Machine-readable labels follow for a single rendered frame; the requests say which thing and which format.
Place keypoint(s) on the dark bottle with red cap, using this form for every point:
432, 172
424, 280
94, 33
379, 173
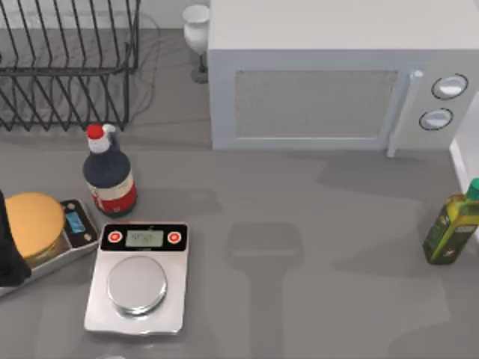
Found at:
110, 179

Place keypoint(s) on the pale microwave oven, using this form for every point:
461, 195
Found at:
299, 56

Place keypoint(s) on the silver kitchen scale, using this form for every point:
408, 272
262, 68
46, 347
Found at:
138, 276

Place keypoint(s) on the white goblet cup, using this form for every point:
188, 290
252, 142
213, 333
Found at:
196, 35

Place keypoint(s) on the microwave knob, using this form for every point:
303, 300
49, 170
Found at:
435, 119
449, 86

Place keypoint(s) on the scale with yellow round plate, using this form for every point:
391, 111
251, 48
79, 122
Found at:
37, 224

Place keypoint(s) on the green oil bottle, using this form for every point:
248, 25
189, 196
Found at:
451, 228

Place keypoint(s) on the white box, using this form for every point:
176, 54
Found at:
466, 149

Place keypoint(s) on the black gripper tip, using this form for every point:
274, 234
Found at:
9, 254

